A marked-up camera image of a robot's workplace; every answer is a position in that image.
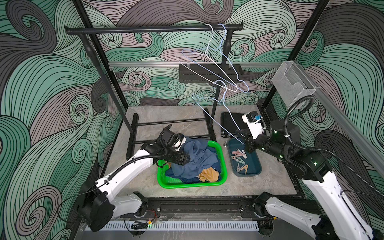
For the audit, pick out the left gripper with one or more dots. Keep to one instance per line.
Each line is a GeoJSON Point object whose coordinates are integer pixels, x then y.
{"type": "Point", "coordinates": [180, 158]}

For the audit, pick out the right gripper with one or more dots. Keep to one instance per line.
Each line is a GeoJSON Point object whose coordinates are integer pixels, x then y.
{"type": "Point", "coordinates": [248, 143]}

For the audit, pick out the slate blue t-shirt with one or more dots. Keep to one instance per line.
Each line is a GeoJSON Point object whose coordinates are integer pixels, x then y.
{"type": "Point", "coordinates": [195, 159]}

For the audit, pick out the tan cartoon print t-shirt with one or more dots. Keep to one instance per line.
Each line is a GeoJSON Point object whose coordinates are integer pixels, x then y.
{"type": "Point", "coordinates": [212, 174]}

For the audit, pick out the navy Mickey print t-shirt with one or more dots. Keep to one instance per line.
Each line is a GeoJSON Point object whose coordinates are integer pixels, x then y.
{"type": "Point", "coordinates": [180, 177]}

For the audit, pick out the light blue wire hanger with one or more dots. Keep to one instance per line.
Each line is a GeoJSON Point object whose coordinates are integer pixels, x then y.
{"type": "Point", "coordinates": [228, 57]}

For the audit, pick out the white wire hanger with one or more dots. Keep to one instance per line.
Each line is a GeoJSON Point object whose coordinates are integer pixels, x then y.
{"type": "Point", "coordinates": [217, 57]}

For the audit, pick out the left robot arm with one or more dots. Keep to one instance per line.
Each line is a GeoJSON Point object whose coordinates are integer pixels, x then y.
{"type": "Point", "coordinates": [99, 201]}

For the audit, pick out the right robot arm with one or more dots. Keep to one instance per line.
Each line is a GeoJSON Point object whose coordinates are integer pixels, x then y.
{"type": "Point", "coordinates": [341, 220]}

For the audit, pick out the black ribbed case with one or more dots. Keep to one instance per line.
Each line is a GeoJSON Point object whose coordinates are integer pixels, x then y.
{"type": "Point", "coordinates": [230, 123]}

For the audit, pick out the green plastic basket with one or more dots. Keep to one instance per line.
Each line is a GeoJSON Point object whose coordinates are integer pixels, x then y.
{"type": "Point", "coordinates": [173, 183]}

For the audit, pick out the teal plastic tray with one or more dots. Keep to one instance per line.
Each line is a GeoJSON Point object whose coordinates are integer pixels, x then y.
{"type": "Point", "coordinates": [252, 160]}

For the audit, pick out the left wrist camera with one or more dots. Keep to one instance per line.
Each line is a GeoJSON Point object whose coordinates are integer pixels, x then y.
{"type": "Point", "coordinates": [181, 139]}

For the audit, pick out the black clothes rack frame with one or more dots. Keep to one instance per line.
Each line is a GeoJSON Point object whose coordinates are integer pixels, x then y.
{"type": "Point", "coordinates": [98, 59]}

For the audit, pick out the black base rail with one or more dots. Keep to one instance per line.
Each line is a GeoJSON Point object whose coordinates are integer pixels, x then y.
{"type": "Point", "coordinates": [244, 207]}

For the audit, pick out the clear mesh wall bin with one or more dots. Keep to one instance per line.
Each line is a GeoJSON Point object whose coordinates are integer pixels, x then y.
{"type": "Point", "coordinates": [292, 82]}

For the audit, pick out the white slotted cable duct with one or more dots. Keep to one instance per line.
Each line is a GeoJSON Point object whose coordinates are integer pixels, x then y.
{"type": "Point", "coordinates": [178, 225]}

